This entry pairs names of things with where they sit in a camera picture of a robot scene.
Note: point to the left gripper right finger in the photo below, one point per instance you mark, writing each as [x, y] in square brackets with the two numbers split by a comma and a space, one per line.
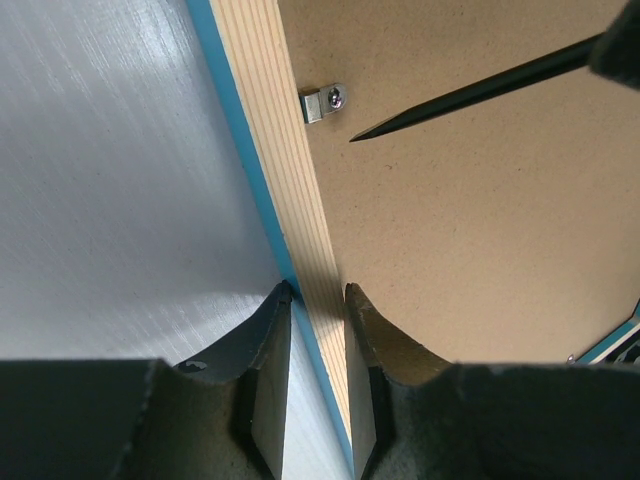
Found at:
[415, 415]

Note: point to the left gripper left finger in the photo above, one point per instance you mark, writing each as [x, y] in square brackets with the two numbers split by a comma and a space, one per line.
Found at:
[219, 414]

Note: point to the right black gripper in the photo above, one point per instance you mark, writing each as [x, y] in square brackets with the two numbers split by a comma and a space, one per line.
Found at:
[616, 55]

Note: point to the red handled screwdriver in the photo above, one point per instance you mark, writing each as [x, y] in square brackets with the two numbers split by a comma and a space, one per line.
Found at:
[556, 63]

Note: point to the blue picture frame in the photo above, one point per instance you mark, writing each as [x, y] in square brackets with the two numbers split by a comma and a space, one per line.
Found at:
[246, 44]

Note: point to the brown frame backing board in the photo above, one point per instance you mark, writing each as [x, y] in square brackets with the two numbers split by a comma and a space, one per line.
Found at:
[508, 231]

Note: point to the silver frame retaining clip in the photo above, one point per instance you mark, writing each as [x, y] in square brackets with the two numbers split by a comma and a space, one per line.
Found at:
[317, 103]

